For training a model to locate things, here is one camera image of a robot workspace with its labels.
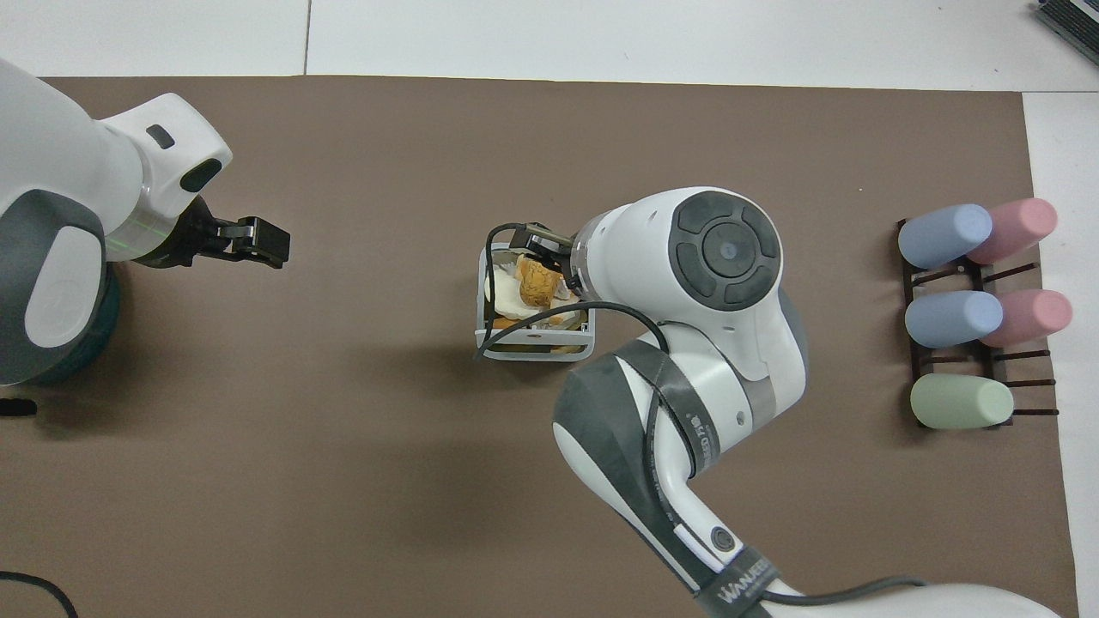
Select small white open bin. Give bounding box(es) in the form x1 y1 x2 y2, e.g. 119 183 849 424
475 225 597 363

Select dark brown cup rack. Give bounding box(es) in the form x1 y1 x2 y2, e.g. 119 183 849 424
896 218 1060 428

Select blue cup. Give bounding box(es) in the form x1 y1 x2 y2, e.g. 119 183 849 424
898 203 995 270
904 290 1005 349

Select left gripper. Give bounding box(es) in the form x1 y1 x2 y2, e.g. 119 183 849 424
133 196 226 270

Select dark grey ribbed object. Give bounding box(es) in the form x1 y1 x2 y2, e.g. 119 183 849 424
1034 0 1099 45

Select black cable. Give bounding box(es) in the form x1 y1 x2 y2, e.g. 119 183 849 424
754 576 930 604
474 221 698 471
0 570 80 618

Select green cup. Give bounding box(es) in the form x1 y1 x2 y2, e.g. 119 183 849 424
909 373 1016 431

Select pink cup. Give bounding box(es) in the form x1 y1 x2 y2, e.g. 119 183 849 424
965 198 1059 265
979 288 1074 349

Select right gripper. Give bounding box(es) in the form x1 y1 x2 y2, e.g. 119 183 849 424
520 223 575 265

